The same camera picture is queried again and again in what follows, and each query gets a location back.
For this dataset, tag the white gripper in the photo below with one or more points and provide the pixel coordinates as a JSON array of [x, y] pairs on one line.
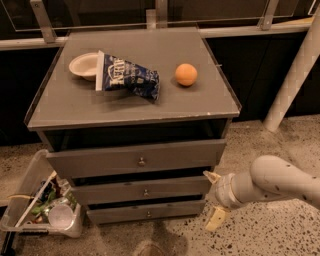
[[222, 192]]

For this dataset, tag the grey bottom drawer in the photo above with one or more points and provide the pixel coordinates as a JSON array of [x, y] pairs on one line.
[[146, 212]]

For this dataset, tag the grey drawer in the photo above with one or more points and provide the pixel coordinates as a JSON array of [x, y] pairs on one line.
[[146, 212], [140, 190], [140, 158]]

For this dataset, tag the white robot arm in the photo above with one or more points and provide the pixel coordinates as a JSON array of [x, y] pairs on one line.
[[269, 178]]

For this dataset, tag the grey drawer cabinet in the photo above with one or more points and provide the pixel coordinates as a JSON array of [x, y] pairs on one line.
[[69, 114]]

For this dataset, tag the grey middle drawer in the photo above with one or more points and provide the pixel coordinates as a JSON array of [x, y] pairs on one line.
[[140, 190]]

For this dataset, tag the grey top drawer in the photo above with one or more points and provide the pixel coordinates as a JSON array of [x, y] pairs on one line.
[[140, 158]]

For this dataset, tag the orange fruit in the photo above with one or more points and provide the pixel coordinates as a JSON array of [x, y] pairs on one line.
[[186, 74]]

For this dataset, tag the white plastic cup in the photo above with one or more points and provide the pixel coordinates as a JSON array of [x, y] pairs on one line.
[[60, 216]]

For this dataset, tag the blue chip bag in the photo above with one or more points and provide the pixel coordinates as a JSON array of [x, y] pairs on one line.
[[115, 73]]

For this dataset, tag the clear plastic bin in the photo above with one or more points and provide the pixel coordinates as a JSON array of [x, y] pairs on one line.
[[39, 191]]

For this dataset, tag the white paper bowl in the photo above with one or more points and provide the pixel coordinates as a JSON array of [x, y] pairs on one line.
[[85, 66]]

